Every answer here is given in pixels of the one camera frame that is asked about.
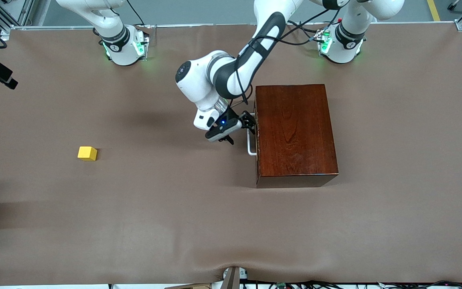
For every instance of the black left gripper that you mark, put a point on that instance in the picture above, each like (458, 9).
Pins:
(242, 119)

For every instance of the yellow cube block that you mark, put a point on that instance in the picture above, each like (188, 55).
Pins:
(87, 153)

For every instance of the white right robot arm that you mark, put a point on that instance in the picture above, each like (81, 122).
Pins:
(118, 40)

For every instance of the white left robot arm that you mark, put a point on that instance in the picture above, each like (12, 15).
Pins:
(199, 80)

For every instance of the dark brown wooden cabinet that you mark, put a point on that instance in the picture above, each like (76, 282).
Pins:
(295, 128)

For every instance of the brown table cloth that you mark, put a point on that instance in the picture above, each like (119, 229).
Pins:
(175, 220)

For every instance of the brown cardboard piece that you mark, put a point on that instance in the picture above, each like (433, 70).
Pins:
(189, 286)

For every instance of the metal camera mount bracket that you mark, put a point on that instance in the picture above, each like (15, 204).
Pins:
(232, 277)

